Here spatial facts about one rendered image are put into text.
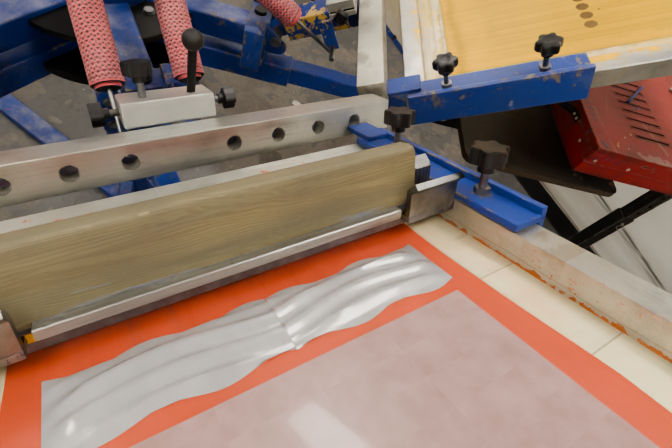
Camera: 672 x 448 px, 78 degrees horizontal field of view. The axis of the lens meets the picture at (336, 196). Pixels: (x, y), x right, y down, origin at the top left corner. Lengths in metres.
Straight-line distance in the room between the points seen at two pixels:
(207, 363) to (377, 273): 0.18
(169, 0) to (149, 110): 0.23
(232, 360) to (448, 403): 0.17
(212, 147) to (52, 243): 0.29
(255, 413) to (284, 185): 0.19
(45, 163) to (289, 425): 0.41
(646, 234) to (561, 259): 1.99
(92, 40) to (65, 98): 1.55
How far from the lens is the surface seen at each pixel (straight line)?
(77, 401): 0.38
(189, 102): 0.64
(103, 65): 0.74
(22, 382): 0.42
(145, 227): 0.37
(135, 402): 0.36
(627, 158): 1.16
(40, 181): 0.59
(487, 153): 0.49
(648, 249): 2.46
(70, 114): 2.22
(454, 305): 0.42
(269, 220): 0.40
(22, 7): 1.03
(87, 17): 0.76
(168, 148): 0.59
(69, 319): 0.38
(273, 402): 0.34
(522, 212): 0.50
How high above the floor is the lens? 1.62
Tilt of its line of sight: 53 degrees down
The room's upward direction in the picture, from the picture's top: 28 degrees clockwise
